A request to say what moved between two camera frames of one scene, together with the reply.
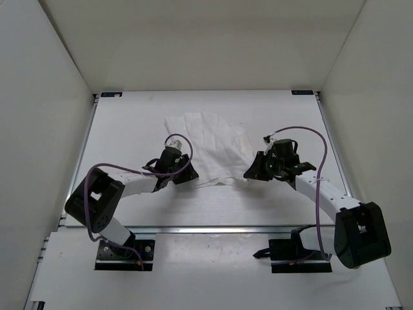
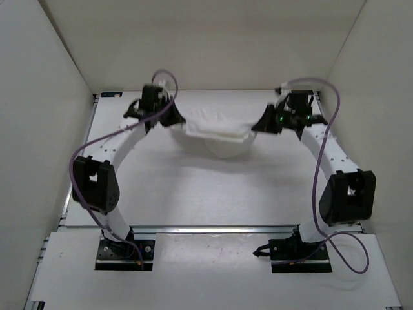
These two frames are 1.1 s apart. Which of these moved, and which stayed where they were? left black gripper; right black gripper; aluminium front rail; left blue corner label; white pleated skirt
Moved: left black gripper; white pleated skirt; right black gripper
Stayed: aluminium front rail; left blue corner label
